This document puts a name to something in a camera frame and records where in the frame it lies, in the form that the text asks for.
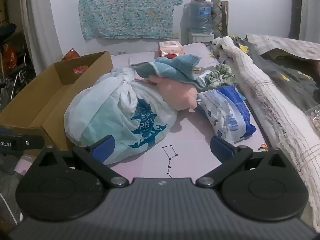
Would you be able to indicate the pink plush toy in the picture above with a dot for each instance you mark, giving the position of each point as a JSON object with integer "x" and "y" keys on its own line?
{"x": 175, "y": 92}

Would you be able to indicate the blue towel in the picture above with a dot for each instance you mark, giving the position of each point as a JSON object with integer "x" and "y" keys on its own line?
{"x": 172, "y": 66}

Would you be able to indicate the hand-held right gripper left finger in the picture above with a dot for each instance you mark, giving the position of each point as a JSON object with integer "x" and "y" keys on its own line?
{"x": 102, "y": 148}

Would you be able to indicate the green scrunchie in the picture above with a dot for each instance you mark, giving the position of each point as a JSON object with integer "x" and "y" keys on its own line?
{"x": 222, "y": 73}

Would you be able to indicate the white plastic bag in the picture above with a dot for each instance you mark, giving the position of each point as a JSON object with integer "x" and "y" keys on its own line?
{"x": 107, "y": 120}

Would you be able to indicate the pink wet wipes pack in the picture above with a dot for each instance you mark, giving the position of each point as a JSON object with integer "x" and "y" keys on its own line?
{"x": 171, "y": 48}

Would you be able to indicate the white checked blanket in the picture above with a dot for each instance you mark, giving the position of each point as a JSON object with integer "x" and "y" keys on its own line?
{"x": 275, "y": 110}

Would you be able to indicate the blue water bottle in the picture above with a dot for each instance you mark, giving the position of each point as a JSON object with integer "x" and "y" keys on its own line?
{"x": 198, "y": 17}

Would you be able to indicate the brown cardboard box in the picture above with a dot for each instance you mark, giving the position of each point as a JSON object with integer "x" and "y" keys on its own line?
{"x": 37, "y": 97}

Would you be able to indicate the patterned paper bag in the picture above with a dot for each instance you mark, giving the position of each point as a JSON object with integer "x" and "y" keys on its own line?
{"x": 221, "y": 17}

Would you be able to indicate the blue and white packet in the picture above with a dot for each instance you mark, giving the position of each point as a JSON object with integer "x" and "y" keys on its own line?
{"x": 227, "y": 112}

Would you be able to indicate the metal folding rack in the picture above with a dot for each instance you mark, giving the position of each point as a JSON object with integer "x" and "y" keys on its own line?
{"x": 17, "y": 77}

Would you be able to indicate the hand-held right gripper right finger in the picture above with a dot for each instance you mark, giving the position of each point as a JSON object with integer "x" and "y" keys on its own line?
{"x": 220, "y": 148}

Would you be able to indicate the grey cloth with yellow print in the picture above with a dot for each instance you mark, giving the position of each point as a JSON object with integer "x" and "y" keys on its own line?
{"x": 282, "y": 77}

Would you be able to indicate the orange plastic bag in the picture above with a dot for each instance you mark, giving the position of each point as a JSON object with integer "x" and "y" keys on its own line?
{"x": 10, "y": 56}

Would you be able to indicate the clear crinkled wrapper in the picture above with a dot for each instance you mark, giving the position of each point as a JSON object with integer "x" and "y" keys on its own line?
{"x": 314, "y": 117}

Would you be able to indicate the teal patterned wall cloth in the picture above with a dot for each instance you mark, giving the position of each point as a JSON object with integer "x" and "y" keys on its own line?
{"x": 127, "y": 7}

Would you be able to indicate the red snack bag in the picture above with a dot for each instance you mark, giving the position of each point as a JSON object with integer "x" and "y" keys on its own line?
{"x": 71, "y": 54}

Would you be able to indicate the dark blue cloth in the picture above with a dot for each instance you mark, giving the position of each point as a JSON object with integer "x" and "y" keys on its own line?
{"x": 7, "y": 31}

